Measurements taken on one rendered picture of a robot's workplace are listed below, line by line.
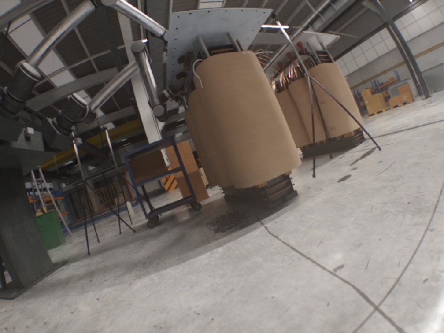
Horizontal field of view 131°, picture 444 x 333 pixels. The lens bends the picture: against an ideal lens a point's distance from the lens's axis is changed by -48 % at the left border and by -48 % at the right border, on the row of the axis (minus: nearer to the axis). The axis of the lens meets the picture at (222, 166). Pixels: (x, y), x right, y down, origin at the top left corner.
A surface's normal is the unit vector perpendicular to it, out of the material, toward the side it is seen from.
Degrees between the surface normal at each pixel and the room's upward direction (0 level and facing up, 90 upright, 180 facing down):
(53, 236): 94
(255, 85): 90
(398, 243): 0
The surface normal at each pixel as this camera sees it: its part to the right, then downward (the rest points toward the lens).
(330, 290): -0.36, -0.93
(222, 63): 0.13, -0.04
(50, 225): 0.54, -0.12
